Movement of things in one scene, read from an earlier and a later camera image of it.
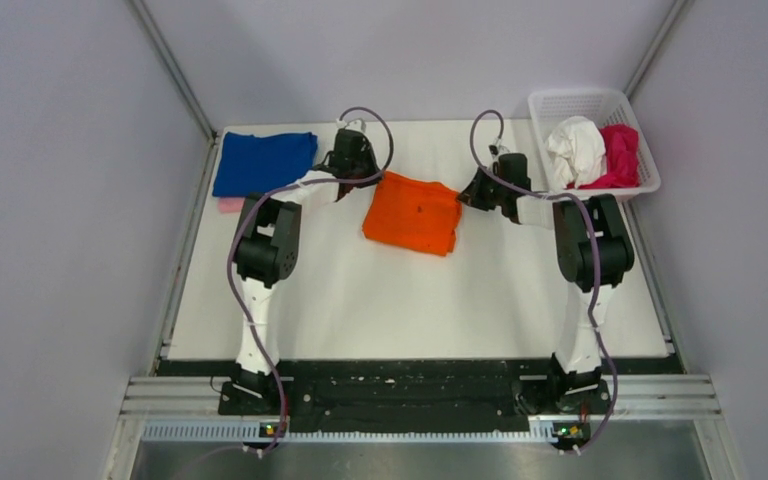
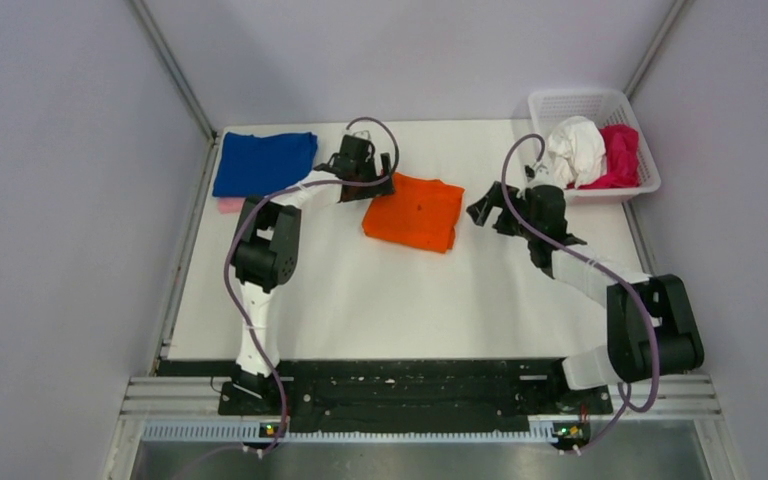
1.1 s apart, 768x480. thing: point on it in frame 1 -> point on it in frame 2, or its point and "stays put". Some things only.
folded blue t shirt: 247,164 stays put
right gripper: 472,195 -> 481,210
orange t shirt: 412,212 stays put
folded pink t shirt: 230,204 stays put
